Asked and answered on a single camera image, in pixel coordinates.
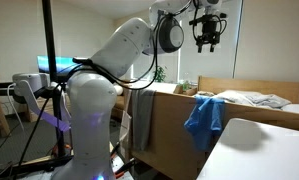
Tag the grey towel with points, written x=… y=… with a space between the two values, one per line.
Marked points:
x=142 y=120

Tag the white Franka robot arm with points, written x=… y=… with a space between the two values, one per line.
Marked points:
x=89 y=116

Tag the black and red clamp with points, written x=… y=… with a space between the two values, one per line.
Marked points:
x=125 y=166

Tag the wide white window blind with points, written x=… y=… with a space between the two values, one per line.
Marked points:
x=205 y=66

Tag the brown sofa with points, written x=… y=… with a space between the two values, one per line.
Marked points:
x=119 y=107

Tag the white duvet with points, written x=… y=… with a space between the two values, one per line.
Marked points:
x=255 y=99

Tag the white desk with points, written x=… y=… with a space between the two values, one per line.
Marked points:
x=255 y=156

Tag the grey mounted camera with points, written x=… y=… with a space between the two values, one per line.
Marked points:
x=29 y=81

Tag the purple strip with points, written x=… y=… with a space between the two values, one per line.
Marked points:
x=52 y=120

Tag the beige hanging cloth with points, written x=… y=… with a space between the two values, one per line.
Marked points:
x=125 y=123

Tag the wooden headboard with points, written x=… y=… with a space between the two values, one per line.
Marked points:
x=242 y=86

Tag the blue shirt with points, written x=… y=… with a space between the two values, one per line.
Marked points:
x=205 y=123

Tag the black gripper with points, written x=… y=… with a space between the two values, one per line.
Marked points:
x=209 y=31

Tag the black stand pole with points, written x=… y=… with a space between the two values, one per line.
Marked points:
x=50 y=40

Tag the wooden bed frame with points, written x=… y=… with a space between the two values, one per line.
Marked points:
x=169 y=133

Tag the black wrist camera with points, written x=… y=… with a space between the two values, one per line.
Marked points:
x=195 y=22

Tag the white round cushion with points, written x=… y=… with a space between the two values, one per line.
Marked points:
x=119 y=90

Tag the small wooden box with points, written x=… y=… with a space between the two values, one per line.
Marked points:
x=185 y=90

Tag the green potted plant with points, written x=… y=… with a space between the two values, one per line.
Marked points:
x=160 y=74

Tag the glowing blue screen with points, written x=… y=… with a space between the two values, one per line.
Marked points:
x=64 y=63

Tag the low wooden cabinet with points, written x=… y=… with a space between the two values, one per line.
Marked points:
x=37 y=111

